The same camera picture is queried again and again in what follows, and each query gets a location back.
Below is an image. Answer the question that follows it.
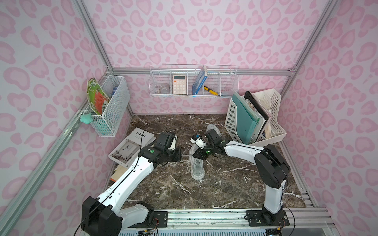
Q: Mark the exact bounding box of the grey knit sneaker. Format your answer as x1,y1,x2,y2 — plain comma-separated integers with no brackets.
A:
206,123,221,138
189,144,205,181

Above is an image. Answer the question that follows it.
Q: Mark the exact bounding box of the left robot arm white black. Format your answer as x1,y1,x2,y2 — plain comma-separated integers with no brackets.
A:
78,132,181,236

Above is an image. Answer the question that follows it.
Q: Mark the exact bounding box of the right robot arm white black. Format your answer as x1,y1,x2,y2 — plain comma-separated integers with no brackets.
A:
191,129,290,215

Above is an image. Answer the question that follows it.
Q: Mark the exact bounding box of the white hardcover book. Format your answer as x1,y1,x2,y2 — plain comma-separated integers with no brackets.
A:
108,128,155,168

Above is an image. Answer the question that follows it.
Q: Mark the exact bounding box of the teal folder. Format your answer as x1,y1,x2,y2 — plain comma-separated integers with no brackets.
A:
232,93,260,144

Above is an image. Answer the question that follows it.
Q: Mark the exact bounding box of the yellow black utility knife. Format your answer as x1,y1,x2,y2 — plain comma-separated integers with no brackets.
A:
204,86,219,96

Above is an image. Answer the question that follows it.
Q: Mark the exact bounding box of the black clipboard folder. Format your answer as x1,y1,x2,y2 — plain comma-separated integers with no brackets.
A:
244,91,271,142

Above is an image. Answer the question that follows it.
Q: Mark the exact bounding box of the clear glass bowl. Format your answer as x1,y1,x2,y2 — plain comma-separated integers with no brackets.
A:
158,85,170,95

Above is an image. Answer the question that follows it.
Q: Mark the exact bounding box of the blue book in shelf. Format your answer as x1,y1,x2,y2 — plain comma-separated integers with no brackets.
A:
192,66,208,96

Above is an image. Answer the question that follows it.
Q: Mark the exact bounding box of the white plastic file organizer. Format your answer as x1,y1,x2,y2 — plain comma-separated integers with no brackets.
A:
225,88,286,146

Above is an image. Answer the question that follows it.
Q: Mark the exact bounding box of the white pink calculator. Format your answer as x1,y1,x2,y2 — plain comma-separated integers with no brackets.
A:
172,75,187,95

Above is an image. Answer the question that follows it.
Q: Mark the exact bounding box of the mint green hook clip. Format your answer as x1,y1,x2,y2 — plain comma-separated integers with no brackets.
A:
80,114,94,124

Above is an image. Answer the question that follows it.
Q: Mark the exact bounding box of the green red snack bag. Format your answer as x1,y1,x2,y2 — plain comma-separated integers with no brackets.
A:
87,78,110,116

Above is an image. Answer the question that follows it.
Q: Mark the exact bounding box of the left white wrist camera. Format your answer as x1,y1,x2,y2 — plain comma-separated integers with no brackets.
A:
168,134,177,151

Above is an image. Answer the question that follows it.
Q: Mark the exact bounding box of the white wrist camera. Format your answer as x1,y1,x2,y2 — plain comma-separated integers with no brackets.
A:
168,134,177,151
191,134,207,148

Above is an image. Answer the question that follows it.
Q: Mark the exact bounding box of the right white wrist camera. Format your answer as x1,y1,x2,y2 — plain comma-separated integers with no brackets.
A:
191,134,207,148

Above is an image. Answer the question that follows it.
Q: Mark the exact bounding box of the white wire side basket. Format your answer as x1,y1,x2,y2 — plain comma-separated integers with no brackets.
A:
89,75,131,137

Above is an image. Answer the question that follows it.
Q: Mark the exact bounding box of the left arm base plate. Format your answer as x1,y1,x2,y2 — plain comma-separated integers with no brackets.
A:
130,210,168,228

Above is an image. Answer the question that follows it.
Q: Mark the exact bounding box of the white wire wall shelf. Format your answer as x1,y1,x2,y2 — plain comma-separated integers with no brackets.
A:
149,65,239,98

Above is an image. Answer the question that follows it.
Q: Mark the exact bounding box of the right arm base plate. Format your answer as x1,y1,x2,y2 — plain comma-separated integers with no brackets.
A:
244,209,290,228

